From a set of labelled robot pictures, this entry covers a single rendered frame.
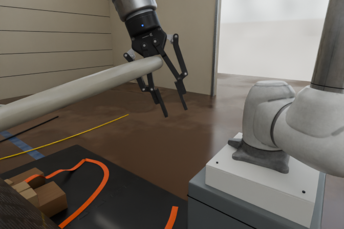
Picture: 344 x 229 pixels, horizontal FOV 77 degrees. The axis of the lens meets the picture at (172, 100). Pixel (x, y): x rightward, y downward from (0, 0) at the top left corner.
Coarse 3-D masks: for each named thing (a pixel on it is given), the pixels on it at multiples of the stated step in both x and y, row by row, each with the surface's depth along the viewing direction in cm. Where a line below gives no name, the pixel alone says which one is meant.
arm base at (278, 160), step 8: (232, 144) 84; (240, 144) 81; (240, 152) 77; (248, 152) 75; (256, 152) 73; (264, 152) 72; (272, 152) 71; (280, 152) 71; (240, 160) 76; (248, 160) 74; (256, 160) 73; (264, 160) 72; (272, 160) 71; (280, 160) 72; (288, 160) 73; (272, 168) 70; (280, 168) 69; (288, 168) 69
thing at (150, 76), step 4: (144, 44) 48; (144, 48) 48; (144, 52) 48; (144, 56) 49; (148, 56) 49; (152, 72) 52; (148, 76) 50; (152, 76) 50; (148, 80) 50; (152, 80) 50; (148, 84) 50; (152, 84) 50; (152, 88) 50
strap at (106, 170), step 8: (88, 160) 238; (72, 168) 221; (104, 168) 223; (32, 176) 177; (40, 176) 185; (48, 176) 192; (104, 176) 209; (104, 184) 198; (96, 192) 188; (88, 200) 178; (80, 208) 170; (176, 208) 170; (72, 216) 162; (64, 224) 155; (168, 224) 155
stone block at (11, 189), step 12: (0, 180) 102; (0, 192) 88; (12, 192) 95; (0, 204) 77; (12, 204) 82; (24, 204) 88; (0, 216) 68; (12, 216) 73; (24, 216) 77; (36, 216) 82; (0, 228) 62; (12, 228) 65; (24, 228) 68; (36, 228) 72; (48, 228) 77; (60, 228) 82
